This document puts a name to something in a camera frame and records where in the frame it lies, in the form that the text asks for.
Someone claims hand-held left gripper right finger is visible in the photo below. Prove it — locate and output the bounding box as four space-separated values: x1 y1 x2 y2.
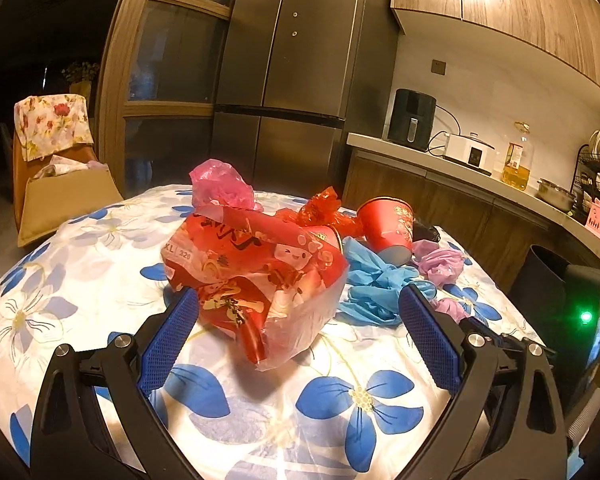
397 282 569 480

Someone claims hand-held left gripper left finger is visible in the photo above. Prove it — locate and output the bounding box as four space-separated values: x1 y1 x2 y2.
30 287 201 480

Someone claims blue plastic bag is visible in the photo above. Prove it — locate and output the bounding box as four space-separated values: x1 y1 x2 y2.
336 237 439 327

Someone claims black trash bin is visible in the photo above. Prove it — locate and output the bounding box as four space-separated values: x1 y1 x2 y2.
509 244 577 312

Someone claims red printed plastic bag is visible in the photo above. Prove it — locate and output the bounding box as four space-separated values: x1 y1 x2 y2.
162 204 349 372

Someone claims purple plastic bag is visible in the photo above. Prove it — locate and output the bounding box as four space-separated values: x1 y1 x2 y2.
432 297 474 324
412 240 474 287

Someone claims red paper cup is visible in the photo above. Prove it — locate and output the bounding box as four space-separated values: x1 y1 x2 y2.
300 224 344 257
356 196 416 266

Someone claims wooden base cabinet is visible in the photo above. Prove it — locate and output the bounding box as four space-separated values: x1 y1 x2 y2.
341 150 581 302

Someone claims steel pot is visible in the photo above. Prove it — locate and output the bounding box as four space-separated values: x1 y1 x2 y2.
536 178 577 213

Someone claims pink plastic bag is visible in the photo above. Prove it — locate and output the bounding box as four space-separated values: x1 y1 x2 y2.
189 159 264 212

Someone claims black dish rack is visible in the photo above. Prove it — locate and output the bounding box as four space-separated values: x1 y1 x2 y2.
575 129 600 222

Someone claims white kitchen countertop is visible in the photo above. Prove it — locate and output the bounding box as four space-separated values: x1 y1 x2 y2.
346 132 600 272

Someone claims red cellophane wrapper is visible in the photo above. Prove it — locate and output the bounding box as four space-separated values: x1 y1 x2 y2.
275 186 364 237

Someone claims cardboard box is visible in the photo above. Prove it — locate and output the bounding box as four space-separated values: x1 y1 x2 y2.
17 156 124 249

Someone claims white rice cooker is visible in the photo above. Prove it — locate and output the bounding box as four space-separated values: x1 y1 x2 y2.
442 131 496 171

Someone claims cooking oil bottle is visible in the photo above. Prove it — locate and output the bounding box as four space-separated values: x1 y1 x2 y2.
501 121 534 192

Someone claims black air fryer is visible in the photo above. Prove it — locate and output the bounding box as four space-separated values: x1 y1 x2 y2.
386 88 437 152

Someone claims floral cloth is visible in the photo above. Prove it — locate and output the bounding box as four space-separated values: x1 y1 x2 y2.
14 94 92 162

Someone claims wooden glass-door cabinet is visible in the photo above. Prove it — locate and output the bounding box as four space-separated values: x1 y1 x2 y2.
97 0 254 202

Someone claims grey steel refrigerator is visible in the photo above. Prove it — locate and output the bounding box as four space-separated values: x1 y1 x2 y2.
210 0 399 211

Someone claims flower bouquet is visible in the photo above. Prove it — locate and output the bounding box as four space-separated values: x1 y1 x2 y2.
61 61 101 84

